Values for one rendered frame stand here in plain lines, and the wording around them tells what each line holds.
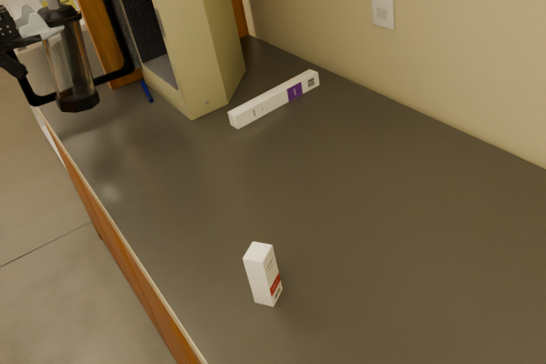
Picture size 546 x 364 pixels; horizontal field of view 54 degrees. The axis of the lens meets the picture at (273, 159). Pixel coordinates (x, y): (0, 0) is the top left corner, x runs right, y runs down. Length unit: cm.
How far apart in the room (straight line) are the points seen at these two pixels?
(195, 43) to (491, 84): 67
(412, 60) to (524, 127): 30
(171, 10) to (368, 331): 83
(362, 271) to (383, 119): 47
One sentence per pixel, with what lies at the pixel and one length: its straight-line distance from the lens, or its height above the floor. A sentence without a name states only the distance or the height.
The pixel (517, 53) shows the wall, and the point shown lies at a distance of 110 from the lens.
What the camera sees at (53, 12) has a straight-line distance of 134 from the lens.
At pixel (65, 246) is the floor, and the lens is 276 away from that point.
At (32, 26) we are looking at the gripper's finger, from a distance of 132.
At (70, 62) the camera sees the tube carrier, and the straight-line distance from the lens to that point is 136.
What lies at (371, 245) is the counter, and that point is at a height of 94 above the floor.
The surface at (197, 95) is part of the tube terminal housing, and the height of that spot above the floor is 100.
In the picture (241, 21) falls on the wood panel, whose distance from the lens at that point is 183.
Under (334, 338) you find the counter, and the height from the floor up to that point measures 94.
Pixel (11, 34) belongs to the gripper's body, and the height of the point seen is 125.
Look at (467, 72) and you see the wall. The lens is 119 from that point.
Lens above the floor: 160
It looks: 34 degrees down
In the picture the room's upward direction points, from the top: 12 degrees counter-clockwise
